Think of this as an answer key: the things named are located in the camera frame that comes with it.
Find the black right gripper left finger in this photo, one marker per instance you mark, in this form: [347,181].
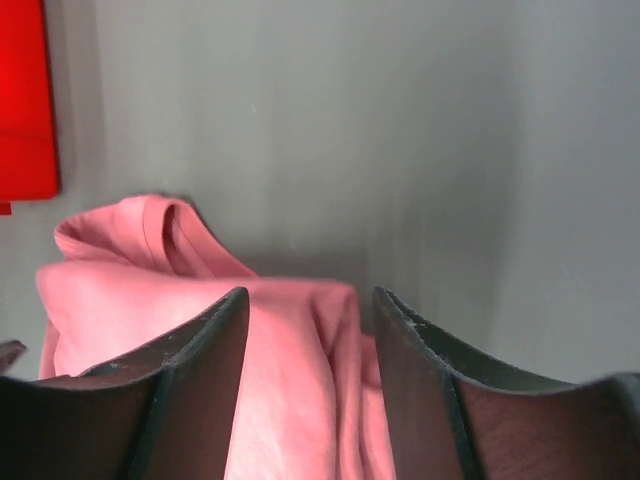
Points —
[164,410]

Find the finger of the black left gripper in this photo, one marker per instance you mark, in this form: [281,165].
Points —
[10,352]

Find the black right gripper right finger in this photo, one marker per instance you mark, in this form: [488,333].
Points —
[455,412]

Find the pink t shirt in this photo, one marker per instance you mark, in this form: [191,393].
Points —
[310,403]

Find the red plastic bin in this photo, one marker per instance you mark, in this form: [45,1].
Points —
[29,160]

